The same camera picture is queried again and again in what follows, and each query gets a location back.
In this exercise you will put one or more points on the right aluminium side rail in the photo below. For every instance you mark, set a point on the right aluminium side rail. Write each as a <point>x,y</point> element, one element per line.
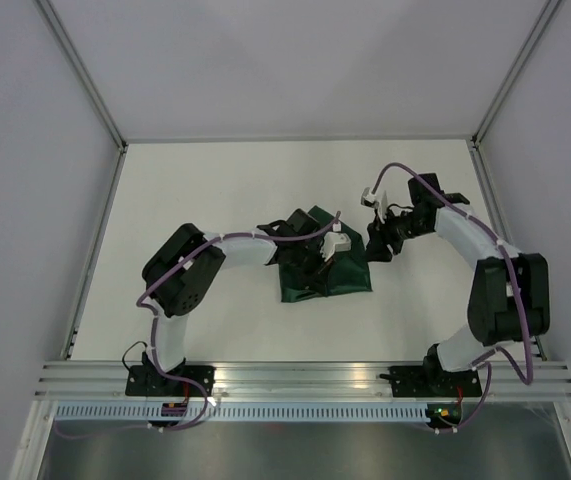
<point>510,299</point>

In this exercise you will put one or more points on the dark green cloth napkin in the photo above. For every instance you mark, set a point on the dark green cloth napkin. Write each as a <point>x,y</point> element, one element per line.
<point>350,271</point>

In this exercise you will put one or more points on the left aluminium side rail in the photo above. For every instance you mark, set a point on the left aluminium side rail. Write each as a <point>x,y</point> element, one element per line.
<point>96,239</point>

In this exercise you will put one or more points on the aluminium side rail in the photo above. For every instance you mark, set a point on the aluminium side rail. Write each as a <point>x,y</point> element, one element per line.
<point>96,239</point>
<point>510,299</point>

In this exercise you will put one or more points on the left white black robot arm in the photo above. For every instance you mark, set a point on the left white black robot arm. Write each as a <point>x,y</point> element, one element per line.
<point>181,272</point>

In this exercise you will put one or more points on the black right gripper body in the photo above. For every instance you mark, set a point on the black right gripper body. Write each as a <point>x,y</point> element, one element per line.
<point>400,227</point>

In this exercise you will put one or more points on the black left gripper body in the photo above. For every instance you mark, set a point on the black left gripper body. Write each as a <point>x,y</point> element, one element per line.
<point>310,266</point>

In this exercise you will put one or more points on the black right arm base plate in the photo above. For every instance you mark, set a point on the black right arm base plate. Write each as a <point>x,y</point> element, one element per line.
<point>416,382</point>

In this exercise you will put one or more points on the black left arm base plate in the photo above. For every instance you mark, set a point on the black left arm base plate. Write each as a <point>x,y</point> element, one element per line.
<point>144,381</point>

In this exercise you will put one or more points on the left aluminium frame post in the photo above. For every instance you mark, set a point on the left aluminium frame post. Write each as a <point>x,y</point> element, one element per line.
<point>55,24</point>

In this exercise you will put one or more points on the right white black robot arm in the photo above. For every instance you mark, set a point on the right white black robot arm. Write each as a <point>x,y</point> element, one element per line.
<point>458,224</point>

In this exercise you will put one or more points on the white slotted cable duct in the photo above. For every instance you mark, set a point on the white slotted cable duct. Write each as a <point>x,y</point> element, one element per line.
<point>245,412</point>

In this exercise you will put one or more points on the aluminium front frame rail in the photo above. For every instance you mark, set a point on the aluminium front frame rail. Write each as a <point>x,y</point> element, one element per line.
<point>304,382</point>

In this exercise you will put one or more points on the aluminium frame post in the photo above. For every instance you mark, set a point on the aluminium frame post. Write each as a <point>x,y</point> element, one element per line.
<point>542,23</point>
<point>55,24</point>

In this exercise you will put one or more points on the right aluminium frame post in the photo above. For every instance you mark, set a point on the right aluminium frame post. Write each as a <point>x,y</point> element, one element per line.
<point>542,23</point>

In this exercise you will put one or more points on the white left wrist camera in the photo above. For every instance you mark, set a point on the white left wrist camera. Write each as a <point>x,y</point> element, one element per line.
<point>335,243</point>

